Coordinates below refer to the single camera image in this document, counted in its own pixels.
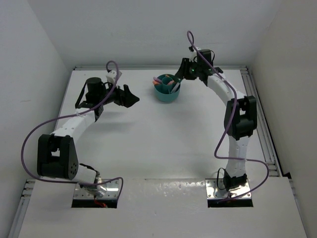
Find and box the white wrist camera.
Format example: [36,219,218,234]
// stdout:
[106,70,122,84]
[189,46,201,62]

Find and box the teal round pen holder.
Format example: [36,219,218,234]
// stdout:
[154,74,181,103]

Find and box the aluminium frame rail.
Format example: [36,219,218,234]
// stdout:
[8,179,35,238]
[240,67,292,181]

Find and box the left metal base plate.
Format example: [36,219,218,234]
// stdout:
[73,179,120,200]

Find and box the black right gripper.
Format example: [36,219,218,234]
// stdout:
[176,58,202,80]

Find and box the purple capped white pen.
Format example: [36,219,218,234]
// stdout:
[171,84,179,93]

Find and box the pink highlighter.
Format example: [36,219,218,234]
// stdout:
[153,77,162,83]

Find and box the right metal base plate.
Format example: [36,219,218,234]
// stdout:
[205,178,252,200]

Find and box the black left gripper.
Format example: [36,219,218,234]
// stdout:
[98,79,138,108]

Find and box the aluminium frame rail left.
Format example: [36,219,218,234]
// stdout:
[8,179,35,238]

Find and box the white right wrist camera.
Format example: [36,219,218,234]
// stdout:
[189,46,201,62]

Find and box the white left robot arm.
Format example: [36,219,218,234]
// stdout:
[37,77,140,184]

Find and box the aluminium frame rail right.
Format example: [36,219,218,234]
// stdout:
[240,67,292,181]

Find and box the teal capped white pen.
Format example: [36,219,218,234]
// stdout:
[170,79,182,94]

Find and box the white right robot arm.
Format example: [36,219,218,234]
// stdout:
[175,47,257,191]

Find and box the metal base plate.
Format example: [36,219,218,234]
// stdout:
[205,178,252,200]
[73,179,120,200]

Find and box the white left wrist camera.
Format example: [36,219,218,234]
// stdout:
[106,70,122,84]

